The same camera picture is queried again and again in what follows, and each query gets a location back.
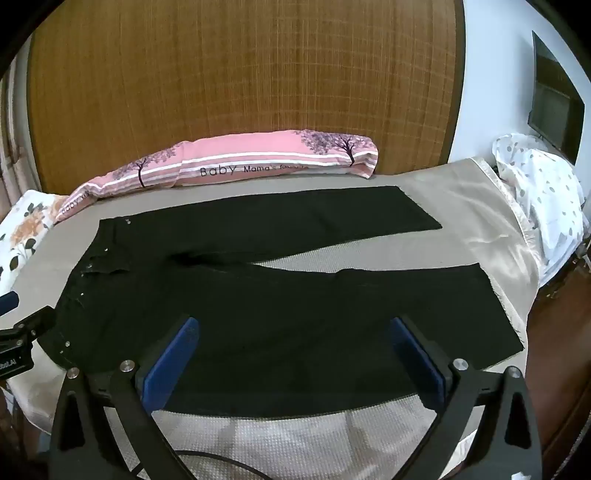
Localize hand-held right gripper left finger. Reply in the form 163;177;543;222
50;315;200;480

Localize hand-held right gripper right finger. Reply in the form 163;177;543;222
389;315;542;480

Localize black pants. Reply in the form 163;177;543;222
37;185;525;418

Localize white floral pillow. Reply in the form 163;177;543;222
0;189;66;296

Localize beige curtain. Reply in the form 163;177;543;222
0;69;43;217

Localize beige textured bed mat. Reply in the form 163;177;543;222
0;157;542;480

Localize white dotted cloth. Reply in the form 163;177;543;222
492;134;591;278

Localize pink tree print pillow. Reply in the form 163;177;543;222
54;130;379;224

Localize brown woven headboard panel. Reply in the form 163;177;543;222
28;0;465;195

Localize black cable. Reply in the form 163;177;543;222
178;450;260;480

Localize black wall television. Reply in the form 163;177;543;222
527;31;586;166

